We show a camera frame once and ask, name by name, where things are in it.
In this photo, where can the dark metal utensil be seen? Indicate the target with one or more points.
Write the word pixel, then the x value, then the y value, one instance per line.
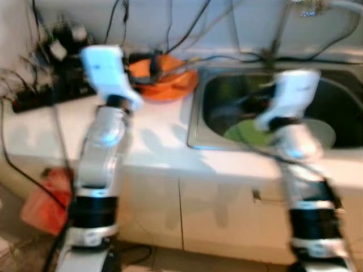
pixel 176 67

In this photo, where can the orange plastic bowl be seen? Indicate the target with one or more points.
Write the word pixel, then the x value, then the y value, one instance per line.
pixel 170 71

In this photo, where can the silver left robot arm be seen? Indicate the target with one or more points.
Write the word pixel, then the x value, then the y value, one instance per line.
pixel 99 153

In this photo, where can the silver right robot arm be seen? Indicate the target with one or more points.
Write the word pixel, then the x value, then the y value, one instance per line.
pixel 309 198

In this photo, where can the green plate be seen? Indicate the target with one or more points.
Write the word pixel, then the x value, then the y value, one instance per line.
pixel 244 135

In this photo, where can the stainless steel sink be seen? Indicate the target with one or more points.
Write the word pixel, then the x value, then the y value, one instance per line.
pixel 218 96

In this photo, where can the metal faucet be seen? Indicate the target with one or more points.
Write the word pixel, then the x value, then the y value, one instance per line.
pixel 276 54

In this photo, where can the orange plastic plate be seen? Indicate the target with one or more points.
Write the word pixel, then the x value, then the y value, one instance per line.
pixel 170 93

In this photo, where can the white cabinet door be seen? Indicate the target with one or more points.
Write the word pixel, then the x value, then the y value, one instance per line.
pixel 227 221
pixel 147 209

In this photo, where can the black charger box white labels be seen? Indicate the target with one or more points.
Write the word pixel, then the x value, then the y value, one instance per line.
pixel 71 37

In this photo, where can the black power strip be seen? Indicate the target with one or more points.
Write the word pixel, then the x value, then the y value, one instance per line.
pixel 51 96

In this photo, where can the red plastic bag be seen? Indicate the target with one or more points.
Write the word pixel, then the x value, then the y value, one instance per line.
pixel 45 204

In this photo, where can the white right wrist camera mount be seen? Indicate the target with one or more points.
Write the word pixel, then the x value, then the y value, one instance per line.
pixel 295 93

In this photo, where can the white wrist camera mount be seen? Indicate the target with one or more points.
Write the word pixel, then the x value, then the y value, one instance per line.
pixel 108 71
pixel 295 93

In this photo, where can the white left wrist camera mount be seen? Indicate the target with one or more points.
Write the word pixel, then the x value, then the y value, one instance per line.
pixel 108 71

